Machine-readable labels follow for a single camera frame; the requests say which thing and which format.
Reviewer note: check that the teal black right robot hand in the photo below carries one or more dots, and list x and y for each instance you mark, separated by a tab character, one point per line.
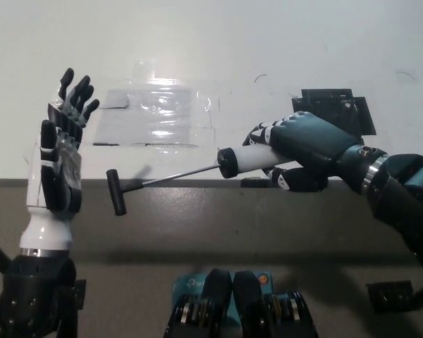
303	137

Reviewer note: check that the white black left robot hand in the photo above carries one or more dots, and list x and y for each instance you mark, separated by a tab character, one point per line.
38	183

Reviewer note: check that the black tape patch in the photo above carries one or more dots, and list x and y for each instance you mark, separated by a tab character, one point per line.
335	102

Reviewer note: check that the black floor marker square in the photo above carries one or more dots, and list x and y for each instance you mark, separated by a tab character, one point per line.
81	295
389	297

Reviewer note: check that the clear plastic bag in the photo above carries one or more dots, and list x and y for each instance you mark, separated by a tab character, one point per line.
155	119

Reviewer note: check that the teal cardboard box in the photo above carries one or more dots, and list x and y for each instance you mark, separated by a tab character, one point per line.
188	281

